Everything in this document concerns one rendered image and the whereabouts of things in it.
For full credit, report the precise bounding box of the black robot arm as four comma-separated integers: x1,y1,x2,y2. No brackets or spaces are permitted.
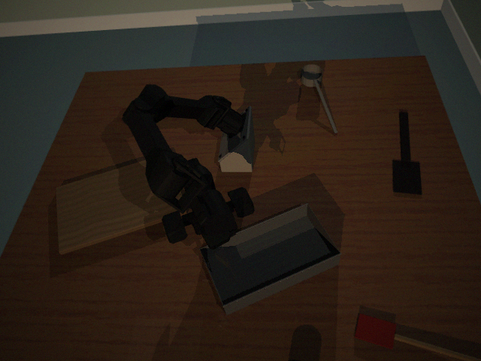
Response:
122,84,247,250

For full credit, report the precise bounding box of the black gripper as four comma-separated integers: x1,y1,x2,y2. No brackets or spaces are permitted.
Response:
162,187,255,244

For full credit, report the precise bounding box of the wooden cutting board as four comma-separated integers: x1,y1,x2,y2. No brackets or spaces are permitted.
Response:
56,160,177,255

